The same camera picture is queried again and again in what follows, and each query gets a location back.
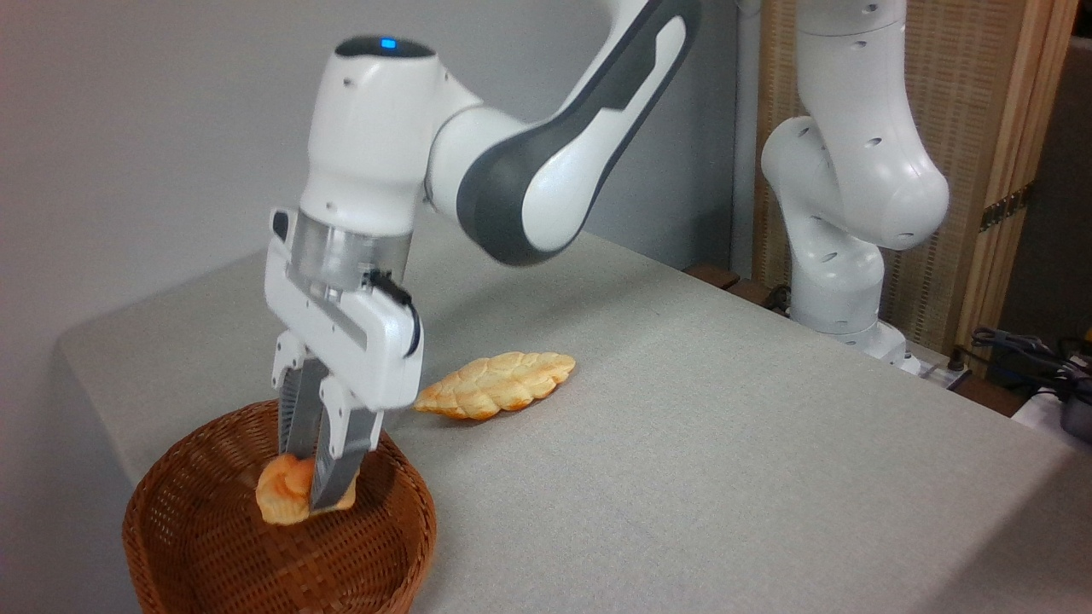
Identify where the white power strip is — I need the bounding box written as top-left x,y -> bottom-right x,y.
915,356 -> 973,391

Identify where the dark grey cable bundle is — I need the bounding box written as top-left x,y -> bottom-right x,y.
971,327 -> 1092,386

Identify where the round braided bread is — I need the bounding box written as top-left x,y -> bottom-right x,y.
255,453 -> 358,526

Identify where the brown wooden block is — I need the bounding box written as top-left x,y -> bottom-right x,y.
685,263 -> 774,309

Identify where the metal screen hinge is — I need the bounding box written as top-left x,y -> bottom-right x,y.
979,185 -> 1034,233

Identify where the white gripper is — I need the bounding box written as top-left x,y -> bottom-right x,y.
264,207 -> 424,513

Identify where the grey tablecloth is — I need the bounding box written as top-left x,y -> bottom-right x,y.
55,230 -> 1092,614

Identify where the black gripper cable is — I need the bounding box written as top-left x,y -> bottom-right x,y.
362,269 -> 422,358

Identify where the wooden folding screen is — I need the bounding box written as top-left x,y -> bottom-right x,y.
754,0 -> 1081,356

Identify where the long braided bread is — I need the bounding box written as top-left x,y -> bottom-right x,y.
415,351 -> 577,421

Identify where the brown wicker basket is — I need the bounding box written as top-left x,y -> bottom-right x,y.
122,401 -> 439,614

